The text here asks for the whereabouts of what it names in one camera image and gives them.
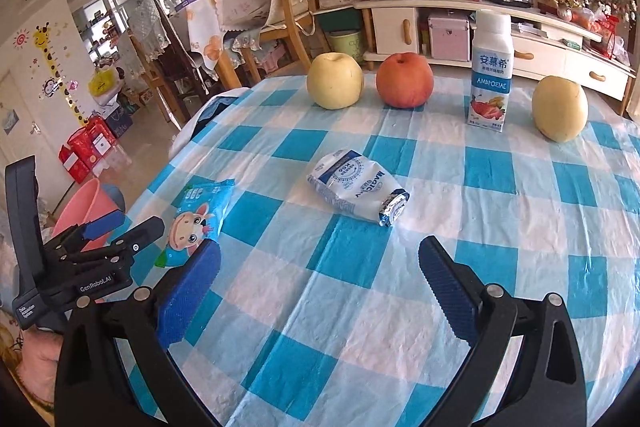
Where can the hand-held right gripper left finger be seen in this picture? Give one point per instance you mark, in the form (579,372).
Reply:
(190,297)

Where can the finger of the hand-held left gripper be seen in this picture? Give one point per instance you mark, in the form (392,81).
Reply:
(102,222)
(137,239)

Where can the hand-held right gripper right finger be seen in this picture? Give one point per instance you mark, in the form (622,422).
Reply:
(447,292)

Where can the pink plastic bin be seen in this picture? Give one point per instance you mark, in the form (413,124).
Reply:
(85,207)

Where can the blue cartoon packet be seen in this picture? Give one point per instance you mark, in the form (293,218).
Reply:
(197,217)

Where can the white blue snack packet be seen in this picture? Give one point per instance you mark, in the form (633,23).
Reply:
(350,182)

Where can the person's left hand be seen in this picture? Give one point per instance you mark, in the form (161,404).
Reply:
(42,357)

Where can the red gift box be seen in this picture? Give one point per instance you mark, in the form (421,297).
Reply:
(95,142)
(75,164)

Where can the blue white checked tablecloth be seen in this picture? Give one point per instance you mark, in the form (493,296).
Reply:
(350,307)

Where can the dark blue box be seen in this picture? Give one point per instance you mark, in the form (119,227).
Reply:
(117,122)

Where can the white door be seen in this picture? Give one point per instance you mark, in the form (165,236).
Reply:
(20,132)

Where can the yellow shopping bag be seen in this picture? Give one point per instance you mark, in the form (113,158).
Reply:
(104,83)

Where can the navy white plastic bag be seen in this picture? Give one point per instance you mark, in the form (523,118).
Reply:
(215,109)

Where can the giraffe height chart sticker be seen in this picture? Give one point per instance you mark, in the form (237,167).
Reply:
(55,67)

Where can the dark wooden dining chair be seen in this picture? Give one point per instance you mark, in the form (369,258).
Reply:
(170,57)

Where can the cluttered storage shelf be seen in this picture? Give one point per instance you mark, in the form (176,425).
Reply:
(102,32)

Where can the red apple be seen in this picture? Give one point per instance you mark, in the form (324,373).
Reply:
(405,82)

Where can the yellow pear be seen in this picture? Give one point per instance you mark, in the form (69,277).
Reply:
(560,109)

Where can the white orange-print cloth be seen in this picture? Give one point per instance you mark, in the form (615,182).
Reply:
(205,32)

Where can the white yogurt drink bottle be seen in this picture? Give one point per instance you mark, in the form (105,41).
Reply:
(490,72)

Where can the pink case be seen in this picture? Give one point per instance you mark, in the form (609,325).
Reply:
(448,38)

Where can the pale green bucket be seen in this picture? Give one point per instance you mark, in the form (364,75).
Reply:
(347,47)

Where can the cream TV cabinet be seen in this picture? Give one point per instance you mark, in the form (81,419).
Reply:
(390,24)

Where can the dark green storage box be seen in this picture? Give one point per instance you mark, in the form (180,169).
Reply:
(340,19)

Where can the red gift bag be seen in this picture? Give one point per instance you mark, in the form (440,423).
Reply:
(606,34)

